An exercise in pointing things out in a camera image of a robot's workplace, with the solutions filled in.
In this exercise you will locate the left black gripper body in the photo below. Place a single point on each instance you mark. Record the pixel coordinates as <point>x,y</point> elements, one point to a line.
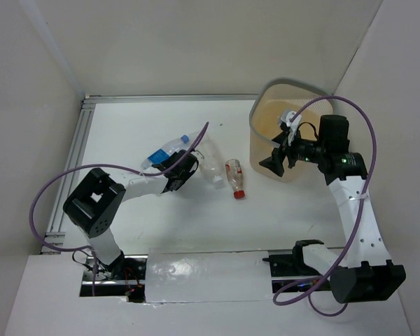
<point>166,165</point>

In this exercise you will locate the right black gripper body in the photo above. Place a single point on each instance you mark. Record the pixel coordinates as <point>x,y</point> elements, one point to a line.
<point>302,149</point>

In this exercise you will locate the blue label plastic bottle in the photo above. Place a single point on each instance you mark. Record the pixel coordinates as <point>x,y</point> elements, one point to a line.
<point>166,151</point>

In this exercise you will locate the large clear square bottle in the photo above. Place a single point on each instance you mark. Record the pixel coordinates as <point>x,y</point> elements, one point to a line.
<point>210,161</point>

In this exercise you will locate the red cap small bottle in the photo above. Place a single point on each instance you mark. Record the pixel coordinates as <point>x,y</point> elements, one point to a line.
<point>235,178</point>

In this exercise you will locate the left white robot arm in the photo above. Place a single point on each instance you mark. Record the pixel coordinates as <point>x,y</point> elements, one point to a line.
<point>93,205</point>

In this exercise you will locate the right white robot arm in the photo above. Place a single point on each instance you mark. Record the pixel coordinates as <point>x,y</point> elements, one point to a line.
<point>364,271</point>

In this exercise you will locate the glossy white tape sheet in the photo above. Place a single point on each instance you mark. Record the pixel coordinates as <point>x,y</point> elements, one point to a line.
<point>195,277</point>

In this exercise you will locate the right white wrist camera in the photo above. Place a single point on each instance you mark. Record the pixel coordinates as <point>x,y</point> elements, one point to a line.
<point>290,120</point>

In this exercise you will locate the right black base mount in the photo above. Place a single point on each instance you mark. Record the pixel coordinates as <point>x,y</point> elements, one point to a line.
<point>284,270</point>

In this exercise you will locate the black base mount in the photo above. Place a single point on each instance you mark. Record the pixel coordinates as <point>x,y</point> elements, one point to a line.
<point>127,279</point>
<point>284,270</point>

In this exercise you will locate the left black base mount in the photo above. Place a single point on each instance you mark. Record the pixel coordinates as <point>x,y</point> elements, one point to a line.
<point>127,279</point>

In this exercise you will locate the aluminium frame rail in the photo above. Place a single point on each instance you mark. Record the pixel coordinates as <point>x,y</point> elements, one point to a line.
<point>198,217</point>

